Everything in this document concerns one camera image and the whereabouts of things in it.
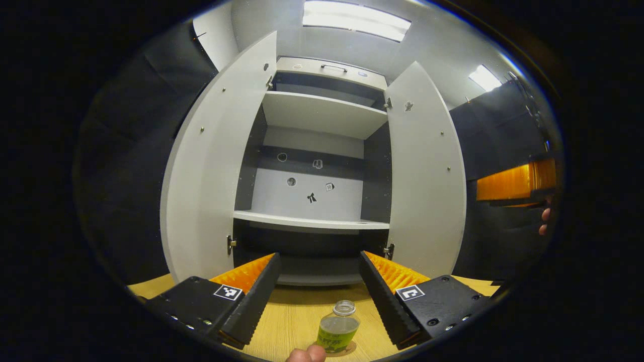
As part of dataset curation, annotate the round cork coaster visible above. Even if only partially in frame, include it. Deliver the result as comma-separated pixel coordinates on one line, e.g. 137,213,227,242
322,341,357,357

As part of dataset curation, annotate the wide cabinet shelf board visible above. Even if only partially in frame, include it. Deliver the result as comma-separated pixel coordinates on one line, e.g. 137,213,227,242
262,90,389,140

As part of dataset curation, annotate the small ceiling light panel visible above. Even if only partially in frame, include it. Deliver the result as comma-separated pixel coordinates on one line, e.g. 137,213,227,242
468,64,504,93

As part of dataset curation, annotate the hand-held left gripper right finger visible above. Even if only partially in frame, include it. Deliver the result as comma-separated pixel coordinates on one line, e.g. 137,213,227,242
358,250,496,351

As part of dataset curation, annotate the large ceiling light panel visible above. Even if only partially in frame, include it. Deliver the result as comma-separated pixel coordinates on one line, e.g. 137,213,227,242
302,0,412,42

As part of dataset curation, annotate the black backdrop cloth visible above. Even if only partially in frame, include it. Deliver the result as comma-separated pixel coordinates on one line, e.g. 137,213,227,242
75,20,559,285

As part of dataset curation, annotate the green label clear bottle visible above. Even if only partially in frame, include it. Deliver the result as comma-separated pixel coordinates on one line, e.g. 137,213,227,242
316,300,361,354

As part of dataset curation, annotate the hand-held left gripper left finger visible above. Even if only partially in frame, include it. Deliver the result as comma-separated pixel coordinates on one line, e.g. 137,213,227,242
145,251,282,351

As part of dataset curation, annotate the cabinet door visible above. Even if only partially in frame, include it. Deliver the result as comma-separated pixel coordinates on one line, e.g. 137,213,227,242
385,61,467,278
160,31,278,285

